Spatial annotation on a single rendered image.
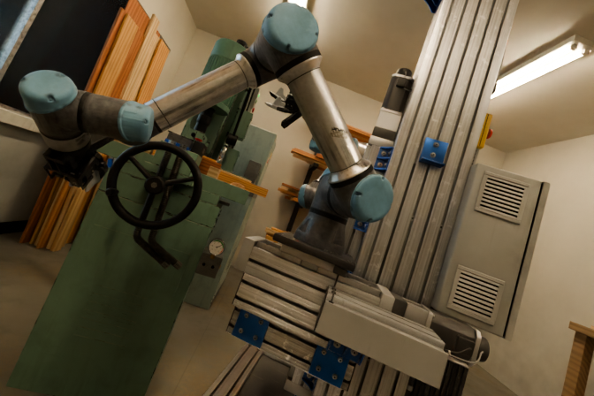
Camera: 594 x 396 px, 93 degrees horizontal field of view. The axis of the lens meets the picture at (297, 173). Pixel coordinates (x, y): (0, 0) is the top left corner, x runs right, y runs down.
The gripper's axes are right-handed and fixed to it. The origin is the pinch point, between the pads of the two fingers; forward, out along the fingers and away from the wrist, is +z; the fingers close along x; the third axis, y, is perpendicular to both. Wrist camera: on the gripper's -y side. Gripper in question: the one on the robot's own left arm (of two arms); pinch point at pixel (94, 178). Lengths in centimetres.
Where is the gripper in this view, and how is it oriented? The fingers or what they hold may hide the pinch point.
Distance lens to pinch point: 92.6
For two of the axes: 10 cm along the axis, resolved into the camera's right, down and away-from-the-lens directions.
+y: -1.9, 7.8, -6.0
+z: -3.7, 5.1, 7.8
